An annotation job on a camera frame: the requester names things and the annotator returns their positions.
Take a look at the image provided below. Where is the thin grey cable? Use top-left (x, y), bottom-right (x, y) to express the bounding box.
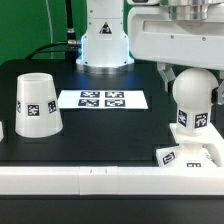
top-left (44, 0), bottom-right (55, 60)

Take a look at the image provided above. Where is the white lamp bulb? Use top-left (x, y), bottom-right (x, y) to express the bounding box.
top-left (172, 68), bottom-right (218, 136)

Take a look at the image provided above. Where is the white front fence bar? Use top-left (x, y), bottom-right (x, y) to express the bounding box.
top-left (0, 166), bottom-right (224, 195)

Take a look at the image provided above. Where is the black cable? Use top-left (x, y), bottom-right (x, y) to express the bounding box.
top-left (25, 0), bottom-right (82, 60)

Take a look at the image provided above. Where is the white lamp shade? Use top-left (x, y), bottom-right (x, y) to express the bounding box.
top-left (15, 73), bottom-right (63, 138)

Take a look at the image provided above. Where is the white marker sheet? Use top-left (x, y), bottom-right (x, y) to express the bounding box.
top-left (58, 90), bottom-right (148, 109)

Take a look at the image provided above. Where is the white fence bar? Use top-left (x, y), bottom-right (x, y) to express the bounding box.
top-left (0, 166), bottom-right (224, 195)
top-left (0, 121), bottom-right (4, 142)

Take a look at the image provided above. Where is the white lamp base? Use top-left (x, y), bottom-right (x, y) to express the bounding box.
top-left (156, 123), bottom-right (224, 168)

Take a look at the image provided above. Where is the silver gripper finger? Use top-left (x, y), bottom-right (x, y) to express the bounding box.
top-left (212, 71), bottom-right (224, 105)

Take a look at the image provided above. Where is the white left fence bar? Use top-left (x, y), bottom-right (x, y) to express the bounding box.
top-left (0, 121), bottom-right (4, 142)

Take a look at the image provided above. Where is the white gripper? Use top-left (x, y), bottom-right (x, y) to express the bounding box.
top-left (127, 0), bottom-right (224, 91)

